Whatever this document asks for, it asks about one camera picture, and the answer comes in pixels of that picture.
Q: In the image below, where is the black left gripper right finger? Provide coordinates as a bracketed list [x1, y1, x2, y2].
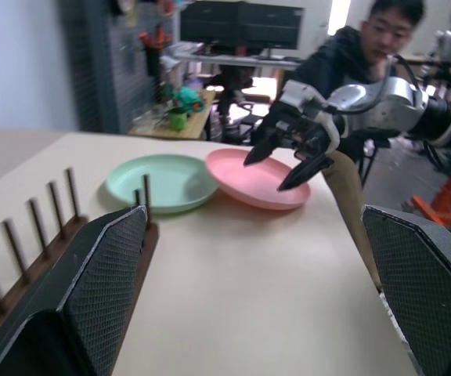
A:
[360, 203, 451, 376]

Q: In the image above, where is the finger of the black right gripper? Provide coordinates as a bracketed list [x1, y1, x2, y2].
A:
[244, 132, 286, 168]
[277, 154, 335, 193]

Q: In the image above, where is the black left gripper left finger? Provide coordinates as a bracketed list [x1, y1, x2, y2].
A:
[0, 204, 149, 376]

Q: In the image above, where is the pink plate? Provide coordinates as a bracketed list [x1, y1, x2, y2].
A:
[204, 147, 312, 211]

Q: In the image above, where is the green plate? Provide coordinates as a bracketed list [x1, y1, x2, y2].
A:
[104, 154, 221, 215]

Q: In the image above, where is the wooden dish rack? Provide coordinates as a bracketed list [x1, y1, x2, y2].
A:
[0, 167, 160, 353]

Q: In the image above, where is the black office chair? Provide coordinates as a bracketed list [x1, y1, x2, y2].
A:
[212, 65, 268, 144]

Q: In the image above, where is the wooden side table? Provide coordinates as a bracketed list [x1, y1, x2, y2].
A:
[129, 89, 217, 140]

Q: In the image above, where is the person in dark jacket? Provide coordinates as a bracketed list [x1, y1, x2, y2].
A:
[248, 0, 426, 293]

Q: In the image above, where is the green cup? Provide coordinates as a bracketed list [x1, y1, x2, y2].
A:
[167, 107, 189, 132]

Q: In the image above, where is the teal crumpled item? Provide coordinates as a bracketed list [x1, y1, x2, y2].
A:
[173, 85, 204, 114]

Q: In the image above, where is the orange metal stand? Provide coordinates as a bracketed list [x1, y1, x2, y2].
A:
[410, 158, 451, 229]

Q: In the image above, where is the black computer monitor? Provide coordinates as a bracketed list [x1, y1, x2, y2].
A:
[179, 0, 304, 51]

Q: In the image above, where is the silver background humanoid robot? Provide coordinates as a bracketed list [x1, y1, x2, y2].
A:
[420, 7, 451, 81]

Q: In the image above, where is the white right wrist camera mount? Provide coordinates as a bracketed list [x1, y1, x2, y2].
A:
[280, 80, 348, 153]

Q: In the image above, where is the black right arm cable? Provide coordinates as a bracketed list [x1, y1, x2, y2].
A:
[337, 53, 430, 117]

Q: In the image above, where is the grey pegboard wall panel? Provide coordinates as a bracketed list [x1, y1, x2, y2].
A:
[63, 0, 161, 135]

